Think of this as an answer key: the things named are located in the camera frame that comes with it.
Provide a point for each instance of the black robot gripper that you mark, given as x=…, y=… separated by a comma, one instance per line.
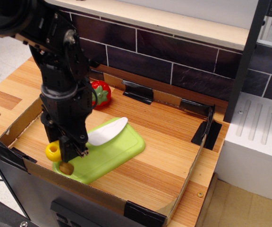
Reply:
x=64, y=115

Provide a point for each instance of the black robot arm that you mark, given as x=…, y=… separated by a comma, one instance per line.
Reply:
x=52, y=38

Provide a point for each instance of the green plastic cutting board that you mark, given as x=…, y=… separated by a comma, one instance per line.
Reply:
x=104, y=158

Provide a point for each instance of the wooden shelf board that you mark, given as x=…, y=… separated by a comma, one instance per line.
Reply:
x=162, y=21

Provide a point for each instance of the red toy tomato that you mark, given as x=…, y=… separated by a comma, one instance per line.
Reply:
x=103, y=93

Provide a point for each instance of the white toy sink drainboard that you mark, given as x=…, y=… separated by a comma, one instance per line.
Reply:
x=245, y=160

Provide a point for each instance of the dark grey vertical post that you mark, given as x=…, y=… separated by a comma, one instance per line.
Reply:
x=257, y=23

